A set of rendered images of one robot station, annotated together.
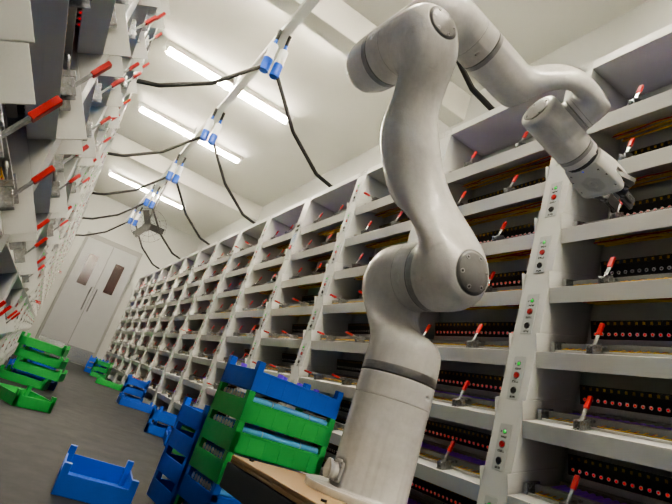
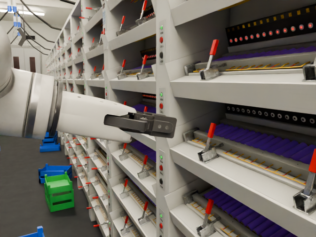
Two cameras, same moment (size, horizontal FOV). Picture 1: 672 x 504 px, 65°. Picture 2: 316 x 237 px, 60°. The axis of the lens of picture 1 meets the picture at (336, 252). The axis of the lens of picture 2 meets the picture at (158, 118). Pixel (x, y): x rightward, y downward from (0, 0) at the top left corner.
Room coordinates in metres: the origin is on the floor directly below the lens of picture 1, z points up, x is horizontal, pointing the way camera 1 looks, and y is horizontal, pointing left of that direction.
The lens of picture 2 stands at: (0.65, -0.59, 1.13)
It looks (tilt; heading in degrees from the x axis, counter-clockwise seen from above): 8 degrees down; 1
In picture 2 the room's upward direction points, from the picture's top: straight up
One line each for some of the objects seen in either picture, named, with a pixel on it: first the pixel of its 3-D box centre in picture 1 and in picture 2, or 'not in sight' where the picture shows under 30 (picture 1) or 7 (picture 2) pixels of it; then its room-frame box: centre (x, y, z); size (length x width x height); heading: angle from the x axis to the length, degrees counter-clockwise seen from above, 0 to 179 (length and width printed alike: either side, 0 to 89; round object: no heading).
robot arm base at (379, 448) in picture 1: (381, 438); not in sight; (0.85, -0.16, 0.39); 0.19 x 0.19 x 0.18
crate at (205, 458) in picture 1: (253, 470); not in sight; (1.62, 0.02, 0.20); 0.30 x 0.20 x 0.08; 121
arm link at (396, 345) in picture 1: (403, 309); not in sight; (0.88, -0.14, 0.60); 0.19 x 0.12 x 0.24; 30
